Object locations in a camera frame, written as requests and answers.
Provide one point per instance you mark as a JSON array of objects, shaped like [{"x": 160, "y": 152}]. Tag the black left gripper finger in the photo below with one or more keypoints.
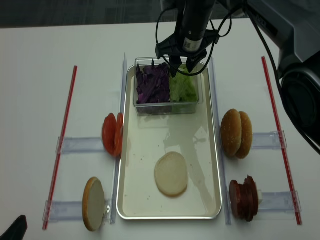
[{"x": 17, "y": 230}]

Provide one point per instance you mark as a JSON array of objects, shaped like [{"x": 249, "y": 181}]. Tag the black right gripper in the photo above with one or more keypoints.
[{"x": 191, "y": 36}]

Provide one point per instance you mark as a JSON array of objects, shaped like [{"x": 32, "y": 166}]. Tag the green lettuce leaves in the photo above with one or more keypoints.
[{"x": 183, "y": 94}]

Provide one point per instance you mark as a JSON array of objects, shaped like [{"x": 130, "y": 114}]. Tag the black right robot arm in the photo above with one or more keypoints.
[{"x": 293, "y": 25}]

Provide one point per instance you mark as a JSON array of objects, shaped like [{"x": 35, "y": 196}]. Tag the inner tomato slice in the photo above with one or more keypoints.
[{"x": 118, "y": 137}]

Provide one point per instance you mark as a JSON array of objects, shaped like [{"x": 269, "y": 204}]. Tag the tomato slice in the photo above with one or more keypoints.
[
  {"x": 118, "y": 137},
  {"x": 108, "y": 133}
]

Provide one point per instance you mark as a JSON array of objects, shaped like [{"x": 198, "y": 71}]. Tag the outer tomato slice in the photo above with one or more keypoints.
[{"x": 108, "y": 133}]

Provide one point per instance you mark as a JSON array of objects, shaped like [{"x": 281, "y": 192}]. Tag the clear tomato pusher track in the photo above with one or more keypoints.
[{"x": 77, "y": 145}]

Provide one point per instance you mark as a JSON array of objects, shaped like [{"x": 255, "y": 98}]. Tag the front meat patty slice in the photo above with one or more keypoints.
[{"x": 235, "y": 199}]

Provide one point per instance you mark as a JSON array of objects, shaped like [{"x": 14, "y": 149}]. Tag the white meat pusher block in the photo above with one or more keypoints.
[{"x": 260, "y": 196}]

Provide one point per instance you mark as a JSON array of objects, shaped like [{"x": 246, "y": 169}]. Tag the rear meat patty stack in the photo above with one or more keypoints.
[{"x": 249, "y": 201}]

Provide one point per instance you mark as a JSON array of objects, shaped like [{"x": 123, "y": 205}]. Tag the clear meat pusher track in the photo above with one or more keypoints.
[{"x": 277, "y": 206}]

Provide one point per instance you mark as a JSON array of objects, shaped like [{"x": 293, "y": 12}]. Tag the purple cabbage leaves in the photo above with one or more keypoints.
[{"x": 153, "y": 84}]

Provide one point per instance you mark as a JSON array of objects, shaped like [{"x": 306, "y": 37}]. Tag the clear plastic salad box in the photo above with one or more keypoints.
[{"x": 161, "y": 108}]

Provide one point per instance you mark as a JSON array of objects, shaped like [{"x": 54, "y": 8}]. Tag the clear bun pusher track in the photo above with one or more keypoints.
[{"x": 71, "y": 211}]

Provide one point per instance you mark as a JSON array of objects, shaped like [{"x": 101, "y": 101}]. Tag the upright bun bottom half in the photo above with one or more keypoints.
[{"x": 93, "y": 204}]

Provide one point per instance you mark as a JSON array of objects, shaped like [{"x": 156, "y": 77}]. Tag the left sesame bun top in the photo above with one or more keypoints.
[{"x": 231, "y": 132}]

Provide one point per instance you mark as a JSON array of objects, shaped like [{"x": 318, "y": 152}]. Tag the sesame bun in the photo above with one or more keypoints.
[
  {"x": 231, "y": 132},
  {"x": 246, "y": 136}
]

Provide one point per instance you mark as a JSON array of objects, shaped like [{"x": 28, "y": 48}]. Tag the right sesame bun top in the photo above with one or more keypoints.
[{"x": 246, "y": 136}]

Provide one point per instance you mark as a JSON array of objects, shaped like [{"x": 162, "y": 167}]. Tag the silver metal tray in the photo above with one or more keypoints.
[{"x": 148, "y": 138}]

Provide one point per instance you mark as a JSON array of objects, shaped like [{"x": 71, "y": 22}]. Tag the bun bottom on tray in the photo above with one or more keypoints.
[{"x": 171, "y": 174}]

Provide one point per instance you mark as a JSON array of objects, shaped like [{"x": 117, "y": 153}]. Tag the clear sesame bun track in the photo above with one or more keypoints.
[{"x": 274, "y": 140}]

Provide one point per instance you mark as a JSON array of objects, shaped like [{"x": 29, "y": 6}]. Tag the right red rail strip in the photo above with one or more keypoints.
[{"x": 294, "y": 196}]

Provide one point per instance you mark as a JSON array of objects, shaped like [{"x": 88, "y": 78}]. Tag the red rail strip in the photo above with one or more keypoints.
[
  {"x": 294, "y": 196},
  {"x": 47, "y": 208}
]

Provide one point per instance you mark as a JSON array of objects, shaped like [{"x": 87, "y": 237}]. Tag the left red rail strip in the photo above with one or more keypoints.
[{"x": 47, "y": 208}]

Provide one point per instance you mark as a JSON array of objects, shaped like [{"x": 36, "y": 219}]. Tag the right clear long rail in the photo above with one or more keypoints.
[{"x": 220, "y": 152}]

